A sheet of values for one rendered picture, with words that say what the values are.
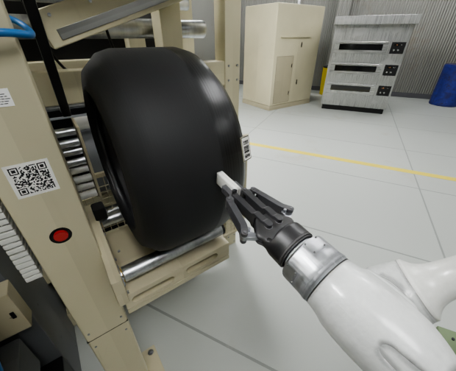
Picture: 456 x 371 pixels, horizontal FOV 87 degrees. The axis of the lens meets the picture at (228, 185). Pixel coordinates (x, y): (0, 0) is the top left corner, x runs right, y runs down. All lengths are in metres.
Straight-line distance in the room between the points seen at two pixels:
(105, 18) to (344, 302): 0.98
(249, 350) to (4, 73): 1.52
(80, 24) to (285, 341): 1.70
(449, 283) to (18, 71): 0.79
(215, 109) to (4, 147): 0.41
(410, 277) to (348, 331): 0.17
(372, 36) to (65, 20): 5.74
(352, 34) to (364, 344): 6.03
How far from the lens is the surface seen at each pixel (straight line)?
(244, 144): 0.59
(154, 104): 0.51
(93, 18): 1.00
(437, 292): 0.52
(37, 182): 0.65
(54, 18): 0.99
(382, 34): 6.24
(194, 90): 0.56
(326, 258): 0.38
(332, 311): 0.37
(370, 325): 0.36
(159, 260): 0.77
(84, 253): 0.77
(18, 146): 0.62
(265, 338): 1.65
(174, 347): 1.64
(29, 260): 0.78
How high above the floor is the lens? 1.47
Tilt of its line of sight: 32 degrees down
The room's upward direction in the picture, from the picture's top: straight up
